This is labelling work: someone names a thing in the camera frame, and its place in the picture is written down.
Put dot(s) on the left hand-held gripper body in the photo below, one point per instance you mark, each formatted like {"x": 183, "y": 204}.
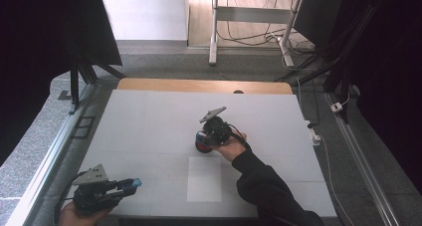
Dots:
{"x": 91, "y": 194}

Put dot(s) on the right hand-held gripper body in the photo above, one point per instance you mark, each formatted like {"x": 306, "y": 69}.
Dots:
{"x": 219, "y": 129}

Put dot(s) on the blue stamp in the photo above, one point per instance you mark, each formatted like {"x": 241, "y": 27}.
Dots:
{"x": 199, "y": 140}

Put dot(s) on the blue stamp cap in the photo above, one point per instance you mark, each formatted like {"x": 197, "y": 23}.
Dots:
{"x": 137, "y": 182}

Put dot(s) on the person's right hand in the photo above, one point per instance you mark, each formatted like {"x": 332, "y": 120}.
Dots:
{"x": 234, "y": 149}

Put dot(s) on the person's left hand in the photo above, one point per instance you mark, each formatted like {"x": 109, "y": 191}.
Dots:
{"x": 76, "y": 219}

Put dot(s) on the white paper sheet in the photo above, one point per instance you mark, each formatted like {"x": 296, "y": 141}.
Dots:
{"x": 204, "y": 179}

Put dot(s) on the dark table grommet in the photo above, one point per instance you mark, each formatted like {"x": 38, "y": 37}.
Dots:
{"x": 238, "y": 92}

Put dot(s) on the wooden table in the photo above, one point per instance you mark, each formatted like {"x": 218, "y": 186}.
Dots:
{"x": 199, "y": 86}

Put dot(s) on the white foam board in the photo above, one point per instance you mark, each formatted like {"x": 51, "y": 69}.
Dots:
{"x": 149, "y": 119}

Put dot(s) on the white power strip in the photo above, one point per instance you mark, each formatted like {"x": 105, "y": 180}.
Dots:
{"x": 313, "y": 134}

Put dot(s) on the black metal stand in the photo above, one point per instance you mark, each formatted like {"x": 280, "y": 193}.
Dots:
{"x": 74, "y": 83}
{"x": 338, "y": 63}

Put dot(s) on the small white adapter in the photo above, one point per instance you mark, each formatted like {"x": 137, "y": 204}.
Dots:
{"x": 336, "y": 107}

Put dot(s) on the dark cabinet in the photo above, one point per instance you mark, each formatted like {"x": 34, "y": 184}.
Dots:
{"x": 316, "y": 20}

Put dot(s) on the black curtain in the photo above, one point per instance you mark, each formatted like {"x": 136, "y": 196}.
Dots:
{"x": 391, "y": 86}
{"x": 40, "y": 53}

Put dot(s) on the aluminium rail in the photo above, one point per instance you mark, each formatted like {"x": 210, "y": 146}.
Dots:
{"x": 361, "y": 166}
{"x": 49, "y": 159}

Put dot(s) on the white metal desk frame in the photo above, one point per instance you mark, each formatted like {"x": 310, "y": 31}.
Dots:
{"x": 252, "y": 15}

